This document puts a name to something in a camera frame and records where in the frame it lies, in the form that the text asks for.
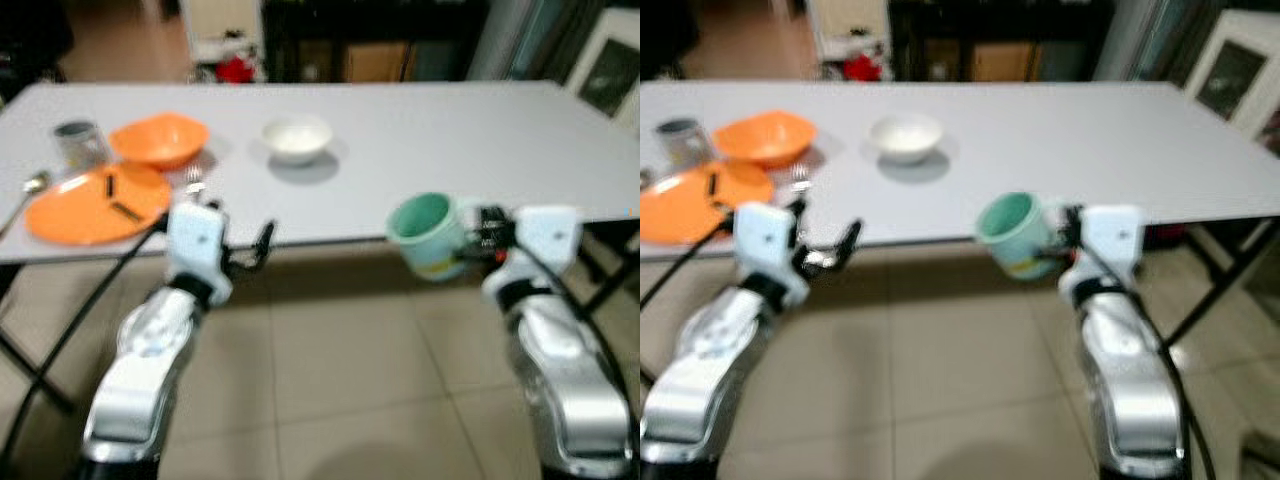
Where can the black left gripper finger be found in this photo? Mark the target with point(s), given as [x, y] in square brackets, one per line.
[798, 214]
[265, 245]
[850, 245]

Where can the mint green mug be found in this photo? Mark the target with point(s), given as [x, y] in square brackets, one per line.
[1012, 235]
[425, 235]

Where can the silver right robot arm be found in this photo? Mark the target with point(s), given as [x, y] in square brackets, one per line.
[560, 380]
[1130, 380]

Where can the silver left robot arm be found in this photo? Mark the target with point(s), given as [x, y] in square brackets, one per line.
[710, 380]
[150, 370]

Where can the silver metal fork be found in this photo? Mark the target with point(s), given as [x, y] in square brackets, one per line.
[194, 180]
[800, 178]

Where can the orange plastic bowl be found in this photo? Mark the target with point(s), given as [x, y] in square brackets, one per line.
[765, 138]
[160, 140]

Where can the white ceramic bowl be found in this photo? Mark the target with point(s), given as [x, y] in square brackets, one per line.
[298, 138]
[905, 137]

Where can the black table leg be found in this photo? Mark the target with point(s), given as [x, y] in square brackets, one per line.
[610, 255]
[1215, 290]
[35, 370]

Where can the orange plastic plate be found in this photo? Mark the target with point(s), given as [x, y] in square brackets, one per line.
[75, 215]
[680, 215]

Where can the grey metal cup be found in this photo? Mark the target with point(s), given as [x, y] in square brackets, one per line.
[80, 145]
[680, 143]

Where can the silver metal spoon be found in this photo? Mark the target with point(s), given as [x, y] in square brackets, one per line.
[646, 180]
[35, 183]

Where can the red cloth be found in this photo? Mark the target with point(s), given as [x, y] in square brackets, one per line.
[862, 68]
[233, 70]

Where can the large cardboard box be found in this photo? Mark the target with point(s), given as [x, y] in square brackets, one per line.
[1003, 62]
[375, 62]

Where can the white framed picture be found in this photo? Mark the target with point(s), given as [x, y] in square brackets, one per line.
[610, 72]
[1232, 80]

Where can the white cabinet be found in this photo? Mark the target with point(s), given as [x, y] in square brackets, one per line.
[220, 25]
[848, 22]

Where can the black shelf unit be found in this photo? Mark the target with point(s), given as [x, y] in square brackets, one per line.
[380, 22]
[1000, 22]

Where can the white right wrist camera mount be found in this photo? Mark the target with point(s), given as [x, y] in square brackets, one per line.
[548, 235]
[1112, 235]

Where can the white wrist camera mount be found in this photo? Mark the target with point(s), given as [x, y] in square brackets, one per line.
[195, 245]
[768, 245]
[1112, 235]
[548, 235]

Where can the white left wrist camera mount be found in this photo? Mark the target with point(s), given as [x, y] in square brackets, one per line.
[768, 245]
[195, 245]

